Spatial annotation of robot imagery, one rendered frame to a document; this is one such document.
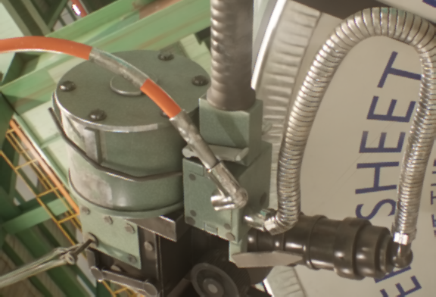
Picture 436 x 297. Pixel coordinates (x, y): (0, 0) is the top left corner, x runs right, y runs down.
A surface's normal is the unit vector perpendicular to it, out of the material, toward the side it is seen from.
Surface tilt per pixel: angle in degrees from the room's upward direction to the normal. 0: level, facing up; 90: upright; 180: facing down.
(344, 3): 89
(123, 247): 58
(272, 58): 89
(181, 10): 90
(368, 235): 92
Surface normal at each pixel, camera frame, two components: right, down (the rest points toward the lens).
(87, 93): 0.00, -0.83
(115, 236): -0.51, 0.47
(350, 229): -0.37, -0.68
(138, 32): 0.07, 0.52
